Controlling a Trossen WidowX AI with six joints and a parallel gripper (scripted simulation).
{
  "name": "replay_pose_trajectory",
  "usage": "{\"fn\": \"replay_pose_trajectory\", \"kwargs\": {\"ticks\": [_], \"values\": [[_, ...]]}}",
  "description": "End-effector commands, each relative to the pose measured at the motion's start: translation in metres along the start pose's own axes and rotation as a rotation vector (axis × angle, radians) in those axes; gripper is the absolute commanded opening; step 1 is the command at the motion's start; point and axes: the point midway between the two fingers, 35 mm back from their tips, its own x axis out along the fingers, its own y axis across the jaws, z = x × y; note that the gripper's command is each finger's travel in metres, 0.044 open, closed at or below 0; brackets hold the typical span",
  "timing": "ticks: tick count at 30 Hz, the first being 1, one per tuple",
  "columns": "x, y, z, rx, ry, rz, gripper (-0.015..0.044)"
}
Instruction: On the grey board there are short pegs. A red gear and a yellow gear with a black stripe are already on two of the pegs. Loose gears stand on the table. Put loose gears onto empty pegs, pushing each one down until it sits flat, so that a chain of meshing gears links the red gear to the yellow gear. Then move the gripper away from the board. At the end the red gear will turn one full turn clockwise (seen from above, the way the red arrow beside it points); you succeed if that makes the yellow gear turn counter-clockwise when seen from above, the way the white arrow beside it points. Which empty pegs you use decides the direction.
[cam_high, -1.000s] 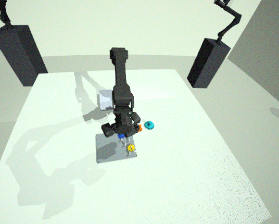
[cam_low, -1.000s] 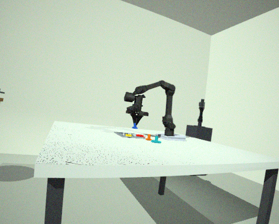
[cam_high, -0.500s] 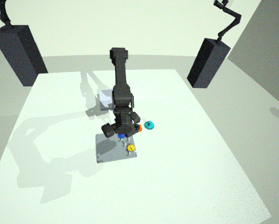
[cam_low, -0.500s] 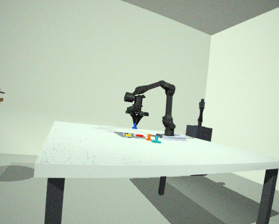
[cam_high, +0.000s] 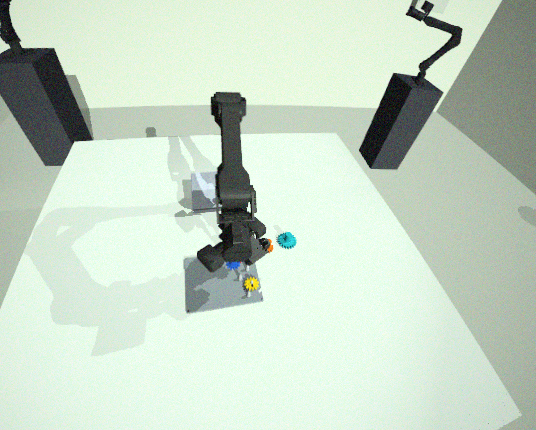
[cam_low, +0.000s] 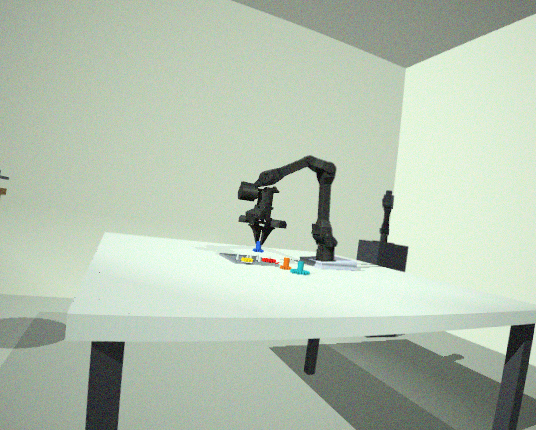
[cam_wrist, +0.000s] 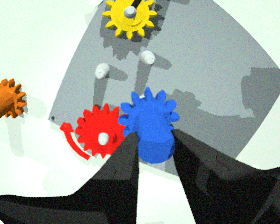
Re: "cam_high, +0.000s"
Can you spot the yellow gear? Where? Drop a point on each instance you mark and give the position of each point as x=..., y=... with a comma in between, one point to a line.
x=251, y=286

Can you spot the cyan gear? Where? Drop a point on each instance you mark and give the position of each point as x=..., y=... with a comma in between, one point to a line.
x=287, y=240

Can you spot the blue gear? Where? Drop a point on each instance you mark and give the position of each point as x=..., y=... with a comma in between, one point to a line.
x=232, y=265

